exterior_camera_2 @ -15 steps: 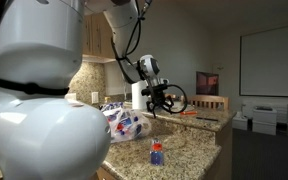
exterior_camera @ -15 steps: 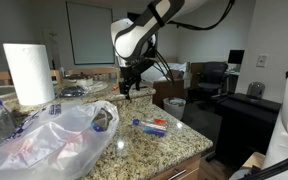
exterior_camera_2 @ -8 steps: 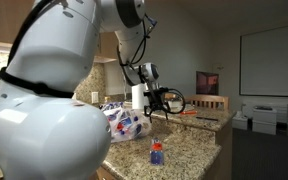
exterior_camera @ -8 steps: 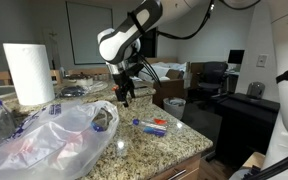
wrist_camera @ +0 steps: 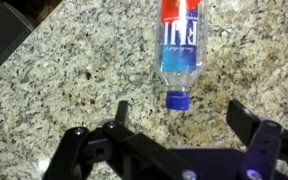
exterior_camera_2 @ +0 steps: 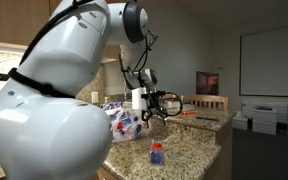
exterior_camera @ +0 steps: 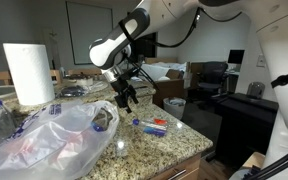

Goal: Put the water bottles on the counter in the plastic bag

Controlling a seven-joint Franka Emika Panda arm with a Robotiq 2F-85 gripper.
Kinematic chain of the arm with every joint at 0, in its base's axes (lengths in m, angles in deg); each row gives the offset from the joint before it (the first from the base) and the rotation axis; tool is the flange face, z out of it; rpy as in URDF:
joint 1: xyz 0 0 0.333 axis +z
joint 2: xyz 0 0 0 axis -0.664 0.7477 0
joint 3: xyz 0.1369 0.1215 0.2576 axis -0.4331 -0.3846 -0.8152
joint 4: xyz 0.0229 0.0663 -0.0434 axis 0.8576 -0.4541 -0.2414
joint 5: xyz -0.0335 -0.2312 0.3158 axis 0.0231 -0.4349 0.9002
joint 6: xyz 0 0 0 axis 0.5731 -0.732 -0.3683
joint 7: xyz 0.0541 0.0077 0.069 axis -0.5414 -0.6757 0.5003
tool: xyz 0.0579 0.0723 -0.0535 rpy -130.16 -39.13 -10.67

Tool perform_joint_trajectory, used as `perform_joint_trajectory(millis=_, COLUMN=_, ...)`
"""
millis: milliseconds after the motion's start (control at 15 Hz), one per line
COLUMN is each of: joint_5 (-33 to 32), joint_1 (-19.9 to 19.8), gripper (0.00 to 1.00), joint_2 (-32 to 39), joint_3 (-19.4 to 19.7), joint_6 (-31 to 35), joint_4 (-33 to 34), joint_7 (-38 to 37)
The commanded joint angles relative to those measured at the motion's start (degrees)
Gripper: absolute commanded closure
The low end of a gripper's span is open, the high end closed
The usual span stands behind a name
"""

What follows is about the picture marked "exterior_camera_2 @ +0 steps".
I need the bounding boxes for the white paper towel roll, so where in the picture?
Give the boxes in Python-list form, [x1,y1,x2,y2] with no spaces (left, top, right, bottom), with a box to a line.
[131,87,148,111]

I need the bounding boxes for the wooden chair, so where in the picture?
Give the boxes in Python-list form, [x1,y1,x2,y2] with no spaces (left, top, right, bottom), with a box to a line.
[181,94,230,112]

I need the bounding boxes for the white storage unit black top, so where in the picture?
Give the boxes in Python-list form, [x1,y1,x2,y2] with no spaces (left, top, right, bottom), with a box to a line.
[252,105,278,136]

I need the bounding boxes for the black pen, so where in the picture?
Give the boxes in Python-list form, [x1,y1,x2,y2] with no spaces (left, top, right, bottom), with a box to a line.
[195,116,220,122]

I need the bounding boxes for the dark reddish framed picture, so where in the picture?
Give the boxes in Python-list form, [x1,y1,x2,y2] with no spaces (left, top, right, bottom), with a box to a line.
[195,70,220,96]

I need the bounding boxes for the orange marker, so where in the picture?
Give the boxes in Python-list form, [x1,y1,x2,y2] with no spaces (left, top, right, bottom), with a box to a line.
[179,110,199,116]

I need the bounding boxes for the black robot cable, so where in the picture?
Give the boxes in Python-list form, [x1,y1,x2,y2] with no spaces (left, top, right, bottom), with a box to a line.
[7,0,184,118]

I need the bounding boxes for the shrink-wrapped water bottle pack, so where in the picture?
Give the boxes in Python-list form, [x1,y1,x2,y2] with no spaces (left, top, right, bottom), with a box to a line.
[101,101,126,112]

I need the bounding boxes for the white wall outlet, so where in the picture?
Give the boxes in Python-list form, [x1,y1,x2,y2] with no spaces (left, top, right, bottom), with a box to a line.
[90,91,100,105]

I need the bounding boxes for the white projection screen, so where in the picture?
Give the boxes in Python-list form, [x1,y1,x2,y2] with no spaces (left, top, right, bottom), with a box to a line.
[239,21,288,99]

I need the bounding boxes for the translucent white plastic bag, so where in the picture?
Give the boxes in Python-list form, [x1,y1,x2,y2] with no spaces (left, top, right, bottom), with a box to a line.
[104,103,152,144]

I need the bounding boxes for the small white box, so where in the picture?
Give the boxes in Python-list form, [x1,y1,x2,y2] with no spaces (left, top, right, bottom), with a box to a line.
[231,110,250,131]

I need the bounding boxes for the clear glass plate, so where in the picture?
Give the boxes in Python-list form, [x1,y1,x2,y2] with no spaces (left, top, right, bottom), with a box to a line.
[178,103,196,113]

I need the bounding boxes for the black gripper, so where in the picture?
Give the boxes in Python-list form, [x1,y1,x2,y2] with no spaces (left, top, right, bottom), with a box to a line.
[140,89,168,130]

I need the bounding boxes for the wooden base cabinet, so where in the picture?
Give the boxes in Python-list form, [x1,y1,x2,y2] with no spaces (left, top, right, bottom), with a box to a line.
[90,165,125,180]

